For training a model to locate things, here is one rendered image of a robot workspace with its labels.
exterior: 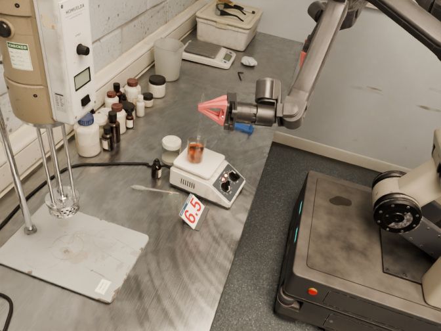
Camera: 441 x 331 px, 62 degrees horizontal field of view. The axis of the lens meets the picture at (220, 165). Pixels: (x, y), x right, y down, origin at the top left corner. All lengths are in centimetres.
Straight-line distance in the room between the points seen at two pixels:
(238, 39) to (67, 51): 153
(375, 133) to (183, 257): 196
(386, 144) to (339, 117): 37
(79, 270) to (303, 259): 91
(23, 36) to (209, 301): 63
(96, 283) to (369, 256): 114
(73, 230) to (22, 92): 45
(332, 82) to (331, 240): 118
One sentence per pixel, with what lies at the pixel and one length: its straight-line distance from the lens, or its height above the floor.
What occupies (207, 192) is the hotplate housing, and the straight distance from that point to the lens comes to 105.
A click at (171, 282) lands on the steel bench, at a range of 90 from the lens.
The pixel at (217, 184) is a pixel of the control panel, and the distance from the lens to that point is 104.
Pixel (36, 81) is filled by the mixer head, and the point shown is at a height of 122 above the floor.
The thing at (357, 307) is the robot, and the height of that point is 29.
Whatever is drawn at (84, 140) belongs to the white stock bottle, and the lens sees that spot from 117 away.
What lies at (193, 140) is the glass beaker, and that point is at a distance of 105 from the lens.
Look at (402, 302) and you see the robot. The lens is 160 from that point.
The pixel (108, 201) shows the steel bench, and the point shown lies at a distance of 106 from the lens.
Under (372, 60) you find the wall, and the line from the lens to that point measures 244.
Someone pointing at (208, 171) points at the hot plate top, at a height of 84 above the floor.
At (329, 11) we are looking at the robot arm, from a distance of 111.
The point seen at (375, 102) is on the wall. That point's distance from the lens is 256.
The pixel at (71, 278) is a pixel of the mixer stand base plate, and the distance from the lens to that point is 91.
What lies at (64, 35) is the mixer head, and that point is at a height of 130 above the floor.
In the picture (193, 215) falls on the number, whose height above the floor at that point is 77.
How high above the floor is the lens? 151
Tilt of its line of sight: 39 degrees down
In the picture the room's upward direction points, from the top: 11 degrees clockwise
